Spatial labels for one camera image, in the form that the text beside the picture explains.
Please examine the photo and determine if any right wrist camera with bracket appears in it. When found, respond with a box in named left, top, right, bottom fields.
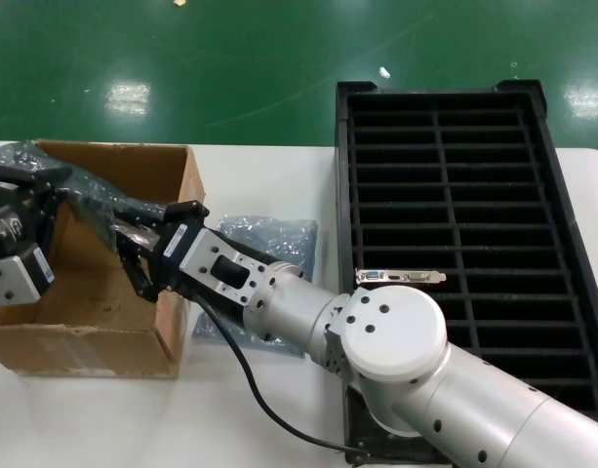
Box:
left=149, top=199, right=275, bottom=309

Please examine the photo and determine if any brown cardboard box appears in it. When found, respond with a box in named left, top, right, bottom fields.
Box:
left=0, top=138, right=207, bottom=379

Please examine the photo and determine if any crinkled silver antistatic bag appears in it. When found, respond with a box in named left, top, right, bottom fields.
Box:
left=190, top=214, right=319, bottom=360

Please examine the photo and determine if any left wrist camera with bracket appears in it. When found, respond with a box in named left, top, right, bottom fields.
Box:
left=0, top=246, right=55, bottom=309

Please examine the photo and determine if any smooth translucent antistatic bag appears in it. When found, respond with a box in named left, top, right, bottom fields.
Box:
left=0, top=139, right=168, bottom=254

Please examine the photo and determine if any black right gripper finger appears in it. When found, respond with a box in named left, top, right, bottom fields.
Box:
left=118, top=239, right=159, bottom=303
left=113, top=221, right=158, bottom=245

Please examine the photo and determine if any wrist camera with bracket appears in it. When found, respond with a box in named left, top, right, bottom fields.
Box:
left=149, top=199, right=275, bottom=309
left=0, top=246, right=55, bottom=309

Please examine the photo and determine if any black right camera cable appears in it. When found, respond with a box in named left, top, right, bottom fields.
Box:
left=193, top=292, right=371, bottom=452

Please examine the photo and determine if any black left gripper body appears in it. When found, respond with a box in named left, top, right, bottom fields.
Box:
left=0, top=187, right=41, bottom=259

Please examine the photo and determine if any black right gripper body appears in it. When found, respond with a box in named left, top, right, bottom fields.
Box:
left=144, top=241, right=167, bottom=293

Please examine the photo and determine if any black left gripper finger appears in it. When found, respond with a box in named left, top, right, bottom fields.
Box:
left=32, top=175, right=73, bottom=245
left=0, top=165, right=36, bottom=189

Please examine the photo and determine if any black slotted container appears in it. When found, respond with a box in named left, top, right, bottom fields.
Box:
left=335, top=80, right=598, bottom=464

